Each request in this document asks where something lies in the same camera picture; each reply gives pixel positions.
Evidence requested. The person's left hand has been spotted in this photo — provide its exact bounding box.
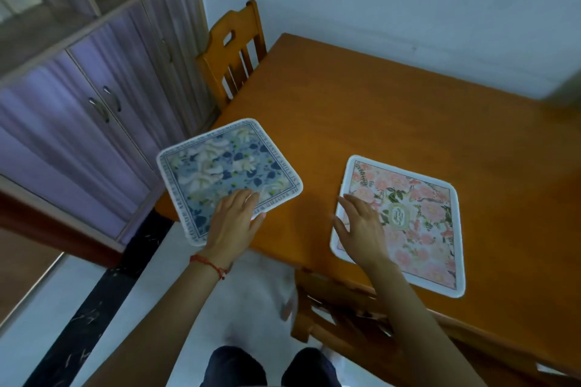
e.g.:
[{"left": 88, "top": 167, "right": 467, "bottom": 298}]
[{"left": 199, "top": 189, "right": 267, "bottom": 267}]

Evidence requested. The person's right hand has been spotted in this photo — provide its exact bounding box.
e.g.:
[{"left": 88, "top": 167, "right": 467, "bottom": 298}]
[{"left": 331, "top": 194, "right": 393, "bottom": 268}]

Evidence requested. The blue floral square mat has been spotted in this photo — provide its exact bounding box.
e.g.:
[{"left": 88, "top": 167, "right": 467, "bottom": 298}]
[{"left": 156, "top": 118, "right": 304, "bottom": 247}]

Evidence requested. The person's left forearm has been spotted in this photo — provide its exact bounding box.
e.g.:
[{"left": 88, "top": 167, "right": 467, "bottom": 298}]
[{"left": 82, "top": 257, "right": 230, "bottom": 387}]

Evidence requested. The person's right forearm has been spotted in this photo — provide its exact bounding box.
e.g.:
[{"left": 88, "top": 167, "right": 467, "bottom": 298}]
[{"left": 365, "top": 259, "right": 488, "bottom": 387}]

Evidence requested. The pink floral square mat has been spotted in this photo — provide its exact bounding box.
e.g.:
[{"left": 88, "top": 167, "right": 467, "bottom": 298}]
[{"left": 330, "top": 155, "right": 467, "bottom": 299}]

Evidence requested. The person's right leg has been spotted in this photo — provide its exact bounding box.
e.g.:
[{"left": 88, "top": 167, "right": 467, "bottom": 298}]
[{"left": 281, "top": 347, "right": 342, "bottom": 387}]

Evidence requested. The person's leg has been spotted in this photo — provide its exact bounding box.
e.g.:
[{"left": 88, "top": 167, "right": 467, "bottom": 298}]
[
  {"left": 200, "top": 345, "right": 268, "bottom": 387},
  {"left": 281, "top": 347, "right": 342, "bottom": 387}
]

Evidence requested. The person's left leg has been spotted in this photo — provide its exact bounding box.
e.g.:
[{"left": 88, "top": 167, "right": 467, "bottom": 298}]
[{"left": 200, "top": 345, "right": 268, "bottom": 387}]

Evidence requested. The wooden chair with slatted back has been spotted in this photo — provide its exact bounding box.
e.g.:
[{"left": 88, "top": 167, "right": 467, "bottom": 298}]
[{"left": 195, "top": 0, "right": 268, "bottom": 112}]

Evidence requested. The purple wooden cabinet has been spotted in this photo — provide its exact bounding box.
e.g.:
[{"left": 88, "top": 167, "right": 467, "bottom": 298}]
[{"left": 0, "top": 0, "right": 219, "bottom": 267}]

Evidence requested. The red string bracelet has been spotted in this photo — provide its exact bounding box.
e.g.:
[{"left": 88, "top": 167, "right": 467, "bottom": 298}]
[{"left": 189, "top": 254, "right": 230, "bottom": 281}]

